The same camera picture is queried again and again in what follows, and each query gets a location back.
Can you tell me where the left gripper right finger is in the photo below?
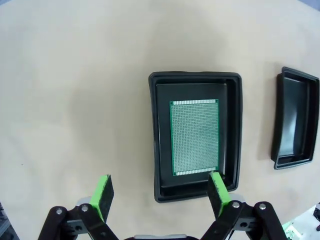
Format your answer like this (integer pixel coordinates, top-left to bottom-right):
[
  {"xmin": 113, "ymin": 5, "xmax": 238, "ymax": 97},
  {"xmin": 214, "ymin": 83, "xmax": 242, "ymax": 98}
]
[{"xmin": 199, "ymin": 171, "xmax": 288, "ymax": 240}]

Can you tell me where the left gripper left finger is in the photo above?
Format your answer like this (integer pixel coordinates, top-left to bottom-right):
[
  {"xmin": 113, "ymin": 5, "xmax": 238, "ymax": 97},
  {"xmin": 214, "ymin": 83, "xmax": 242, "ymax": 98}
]
[{"xmin": 37, "ymin": 173, "xmax": 119, "ymax": 240}]

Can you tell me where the black plastic ESD tray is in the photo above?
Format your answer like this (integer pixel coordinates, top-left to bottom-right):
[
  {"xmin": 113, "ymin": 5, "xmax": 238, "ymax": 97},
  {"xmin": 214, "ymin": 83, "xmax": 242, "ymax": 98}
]
[
  {"xmin": 148, "ymin": 70, "xmax": 244, "ymax": 204},
  {"xmin": 270, "ymin": 66, "xmax": 320, "ymax": 171}
]

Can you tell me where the green perforated circuit board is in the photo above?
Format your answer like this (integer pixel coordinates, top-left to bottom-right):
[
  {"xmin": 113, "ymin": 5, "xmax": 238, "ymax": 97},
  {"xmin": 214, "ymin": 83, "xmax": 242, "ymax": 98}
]
[{"xmin": 169, "ymin": 98, "xmax": 220, "ymax": 177}]

